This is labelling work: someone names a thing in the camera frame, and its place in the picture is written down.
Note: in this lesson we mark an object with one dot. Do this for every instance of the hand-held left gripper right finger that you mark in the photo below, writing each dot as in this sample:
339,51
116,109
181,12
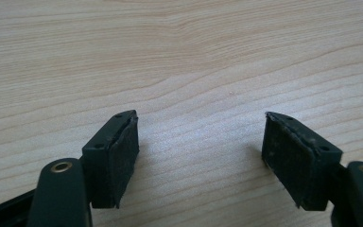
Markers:
299,160

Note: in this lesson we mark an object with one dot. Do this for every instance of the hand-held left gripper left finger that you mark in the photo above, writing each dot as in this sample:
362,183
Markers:
107,164

